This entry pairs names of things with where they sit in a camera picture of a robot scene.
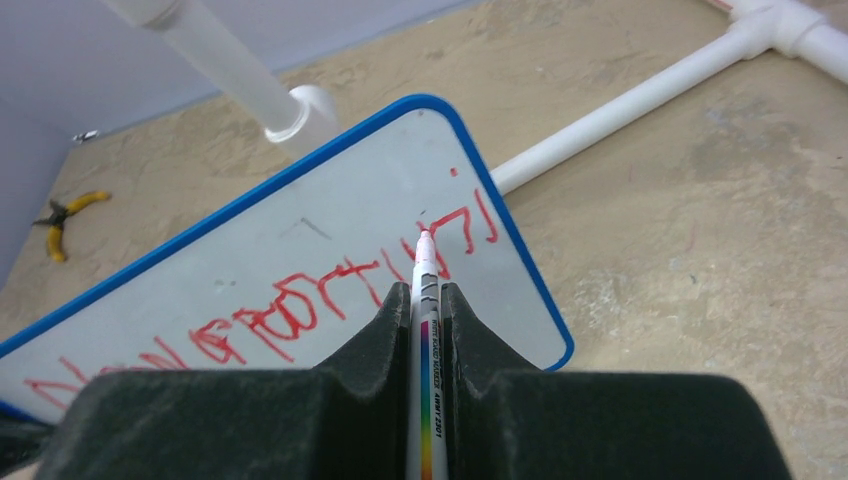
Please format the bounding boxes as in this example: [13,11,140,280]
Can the yellow handled pliers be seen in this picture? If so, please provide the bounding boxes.
[31,190,112,263]

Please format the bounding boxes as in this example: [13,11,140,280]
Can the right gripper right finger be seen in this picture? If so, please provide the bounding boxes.
[441,283,791,479]

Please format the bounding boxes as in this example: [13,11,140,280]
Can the white PVC pipe frame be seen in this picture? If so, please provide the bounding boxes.
[106,0,847,194]

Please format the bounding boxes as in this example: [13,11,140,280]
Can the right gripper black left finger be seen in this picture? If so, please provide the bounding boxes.
[36,283,410,479]

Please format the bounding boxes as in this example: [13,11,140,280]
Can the white red marker pen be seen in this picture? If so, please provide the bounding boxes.
[405,230,449,479]

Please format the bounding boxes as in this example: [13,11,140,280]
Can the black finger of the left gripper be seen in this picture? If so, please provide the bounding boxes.
[1,417,53,477]

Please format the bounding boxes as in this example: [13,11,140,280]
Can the blue framed whiteboard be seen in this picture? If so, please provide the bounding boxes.
[1,94,575,423]

